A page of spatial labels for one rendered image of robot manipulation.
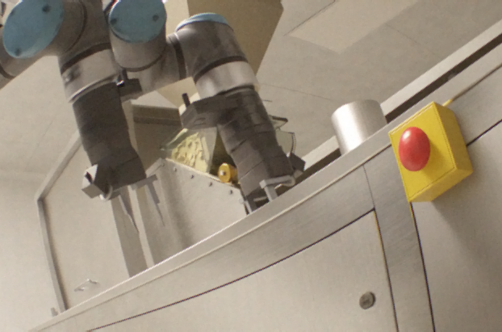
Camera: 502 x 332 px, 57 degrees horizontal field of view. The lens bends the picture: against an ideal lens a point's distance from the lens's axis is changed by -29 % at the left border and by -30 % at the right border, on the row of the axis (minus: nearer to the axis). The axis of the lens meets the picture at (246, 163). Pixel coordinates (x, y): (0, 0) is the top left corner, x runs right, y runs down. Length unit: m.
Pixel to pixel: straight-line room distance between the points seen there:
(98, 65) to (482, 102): 0.50
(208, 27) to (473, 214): 0.60
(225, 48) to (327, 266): 0.42
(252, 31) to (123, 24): 0.70
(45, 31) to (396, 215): 0.46
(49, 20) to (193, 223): 0.74
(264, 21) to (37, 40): 0.95
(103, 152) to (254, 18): 0.81
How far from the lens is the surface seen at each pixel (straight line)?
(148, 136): 1.54
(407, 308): 0.60
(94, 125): 0.74
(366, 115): 0.76
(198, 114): 0.88
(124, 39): 0.83
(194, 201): 1.26
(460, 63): 0.88
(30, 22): 0.66
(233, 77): 0.92
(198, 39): 0.95
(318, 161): 1.05
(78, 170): 1.65
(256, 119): 0.91
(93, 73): 0.75
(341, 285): 0.66
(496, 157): 0.54
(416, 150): 0.50
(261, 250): 0.75
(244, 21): 1.46
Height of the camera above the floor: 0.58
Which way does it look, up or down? 21 degrees up
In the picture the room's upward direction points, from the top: 15 degrees counter-clockwise
